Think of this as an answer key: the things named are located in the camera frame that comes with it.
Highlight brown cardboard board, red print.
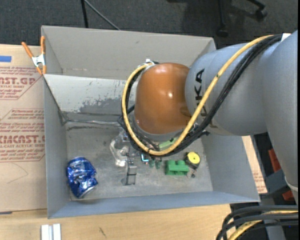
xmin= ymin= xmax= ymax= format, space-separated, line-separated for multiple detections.
xmin=0 ymin=43 xmax=268 ymax=215

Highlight green toy brick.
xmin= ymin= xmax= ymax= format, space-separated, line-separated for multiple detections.
xmin=164 ymin=159 xmax=190 ymax=176

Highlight grey metal bin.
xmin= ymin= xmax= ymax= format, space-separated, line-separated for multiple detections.
xmin=40 ymin=25 xmax=261 ymax=219

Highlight clear glass thing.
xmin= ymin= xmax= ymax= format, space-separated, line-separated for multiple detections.
xmin=109 ymin=133 xmax=131 ymax=168

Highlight yellow and black round tape measure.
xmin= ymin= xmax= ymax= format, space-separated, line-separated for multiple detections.
xmin=184 ymin=151 xmax=202 ymax=171

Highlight crushed blue drink can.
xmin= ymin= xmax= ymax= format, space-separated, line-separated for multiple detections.
xmin=65 ymin=156 xmax=99 ymax=199

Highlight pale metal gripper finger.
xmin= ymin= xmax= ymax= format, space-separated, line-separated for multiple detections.
xmin=121 ymin=168 xmax=129 ymax=186
xmin=126 ymin=159 xmax=138 ymax=186

